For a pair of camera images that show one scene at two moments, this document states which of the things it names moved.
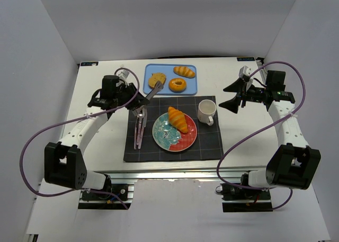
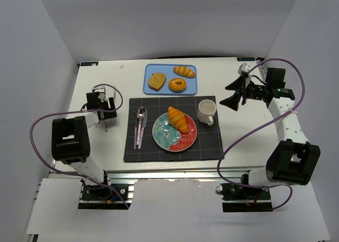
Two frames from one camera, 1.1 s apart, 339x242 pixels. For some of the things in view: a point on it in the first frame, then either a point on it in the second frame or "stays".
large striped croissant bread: (177, 119) stays
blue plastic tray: (168, 69) stays
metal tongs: (142, 110) → (107, 122)
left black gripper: (136, 99) → (107, 113)
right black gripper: (244, 95) stays
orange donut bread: (177, 85) stays
